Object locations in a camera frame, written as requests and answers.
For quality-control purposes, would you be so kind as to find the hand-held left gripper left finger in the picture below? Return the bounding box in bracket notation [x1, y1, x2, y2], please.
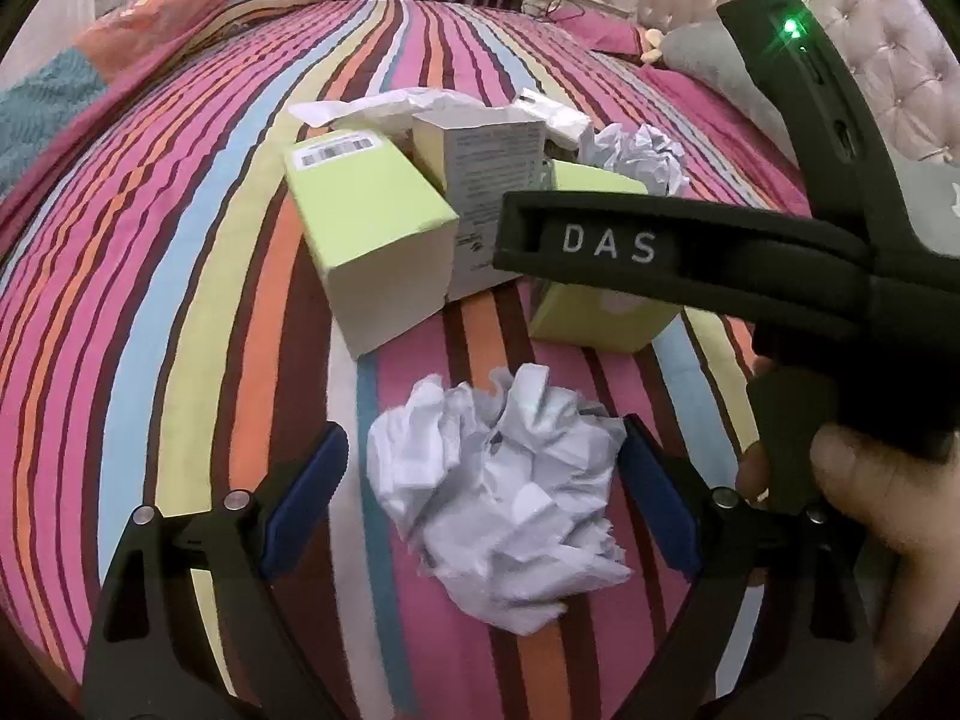
[81, 422, 352, 720]

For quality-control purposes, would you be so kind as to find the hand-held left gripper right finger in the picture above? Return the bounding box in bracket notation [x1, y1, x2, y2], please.
[611, 414, 882, 720]

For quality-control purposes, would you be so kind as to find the white paper ball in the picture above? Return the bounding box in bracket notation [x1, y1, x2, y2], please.
[577, 122, 691, 200]
[366, 364, 633, 635]

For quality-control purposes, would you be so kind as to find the small yellow-green cardboard box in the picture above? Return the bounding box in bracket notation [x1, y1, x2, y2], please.
[527, 159, 680, 353]

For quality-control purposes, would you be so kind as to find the large yellow-green cardboard box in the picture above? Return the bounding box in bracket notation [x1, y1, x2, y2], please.
[283, 127, 460, 359]

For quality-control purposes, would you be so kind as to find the white printed cardboard box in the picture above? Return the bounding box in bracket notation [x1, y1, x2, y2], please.
[411, 106, 552, 301]

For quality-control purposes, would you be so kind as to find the person's right hand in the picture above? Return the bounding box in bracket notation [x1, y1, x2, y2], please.
[737, 426, 960, 691]

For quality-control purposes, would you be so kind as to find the grey-green long pillow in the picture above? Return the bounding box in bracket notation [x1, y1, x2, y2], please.
[664, 22, 960, 241]

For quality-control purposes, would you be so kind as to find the striped bed sheet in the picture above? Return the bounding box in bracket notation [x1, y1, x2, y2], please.
[0, 0, 826, 720]

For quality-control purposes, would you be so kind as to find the pink pillow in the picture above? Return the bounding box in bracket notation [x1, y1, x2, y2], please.
[577, 11, 650, 53]

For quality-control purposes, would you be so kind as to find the white nightstand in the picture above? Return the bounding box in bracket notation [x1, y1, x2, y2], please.
[525, 0, 638, 20]

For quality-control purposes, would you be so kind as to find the flat white paper sheet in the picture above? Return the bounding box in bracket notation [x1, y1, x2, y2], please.
[289, 88, 470, 137]

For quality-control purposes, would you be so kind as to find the teal knitted blanket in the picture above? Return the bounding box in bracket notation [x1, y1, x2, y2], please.
[0, 45, 113, 181]

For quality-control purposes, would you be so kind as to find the orange folded quilt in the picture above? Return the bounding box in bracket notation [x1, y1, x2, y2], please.
[75, 0, 327, 83]

